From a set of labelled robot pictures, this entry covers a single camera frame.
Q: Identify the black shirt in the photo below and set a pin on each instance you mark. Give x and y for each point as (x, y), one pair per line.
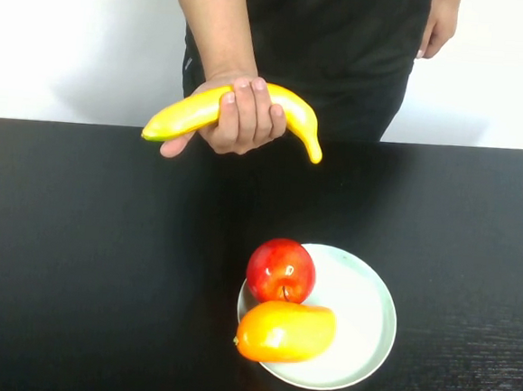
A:
(338, 29)

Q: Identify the person's right hand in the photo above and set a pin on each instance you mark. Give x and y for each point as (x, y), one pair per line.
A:
(244, 126)

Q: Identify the white round plate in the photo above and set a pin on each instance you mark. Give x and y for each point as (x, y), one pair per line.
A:
(361, 312)

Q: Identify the yellow banana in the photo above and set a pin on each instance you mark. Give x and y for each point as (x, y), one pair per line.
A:
(182, 112)

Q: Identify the dark trousers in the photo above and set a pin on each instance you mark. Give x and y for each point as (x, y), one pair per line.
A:
(354, 117)

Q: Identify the red apple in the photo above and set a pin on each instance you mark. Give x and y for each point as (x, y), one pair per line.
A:
(278, 265)

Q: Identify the orange mango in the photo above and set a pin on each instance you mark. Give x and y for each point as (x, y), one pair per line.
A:
(282, 330)

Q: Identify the person's left hand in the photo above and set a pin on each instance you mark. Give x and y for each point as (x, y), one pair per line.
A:
(440, 24)

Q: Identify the person's right forearm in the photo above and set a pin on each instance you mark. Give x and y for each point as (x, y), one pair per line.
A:
(216, 24)

